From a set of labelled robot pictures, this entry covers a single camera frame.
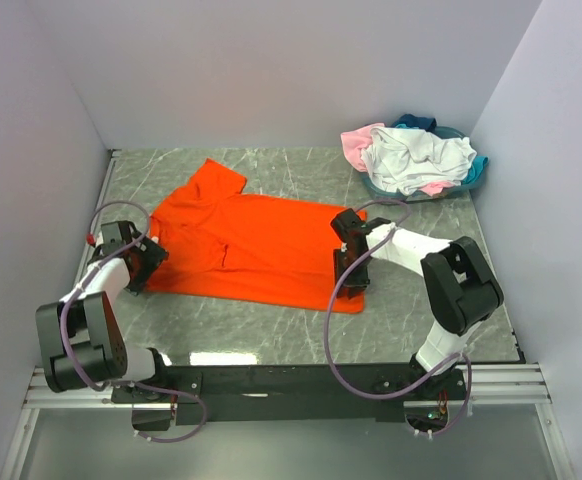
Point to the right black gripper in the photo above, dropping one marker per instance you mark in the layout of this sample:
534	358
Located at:
355	283

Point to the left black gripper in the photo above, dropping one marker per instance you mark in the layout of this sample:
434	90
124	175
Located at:
152	256

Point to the orange t shirt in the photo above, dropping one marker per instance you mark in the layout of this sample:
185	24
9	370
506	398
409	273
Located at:
224	242

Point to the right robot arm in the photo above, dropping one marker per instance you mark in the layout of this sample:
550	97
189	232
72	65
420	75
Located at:
461	287

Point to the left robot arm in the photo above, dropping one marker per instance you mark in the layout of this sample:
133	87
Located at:
79	337

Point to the teal plastic basket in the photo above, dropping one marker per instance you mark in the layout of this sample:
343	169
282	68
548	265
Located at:
386	192

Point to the pink t shirt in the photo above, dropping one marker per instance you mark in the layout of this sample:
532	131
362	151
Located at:
408	161

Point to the dark blue t shirt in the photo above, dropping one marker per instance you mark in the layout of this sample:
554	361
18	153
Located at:
411	121

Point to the teal t shirt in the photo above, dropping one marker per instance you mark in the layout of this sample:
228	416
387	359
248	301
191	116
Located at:
475	173

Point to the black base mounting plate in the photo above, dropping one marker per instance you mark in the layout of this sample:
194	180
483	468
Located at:
186	394

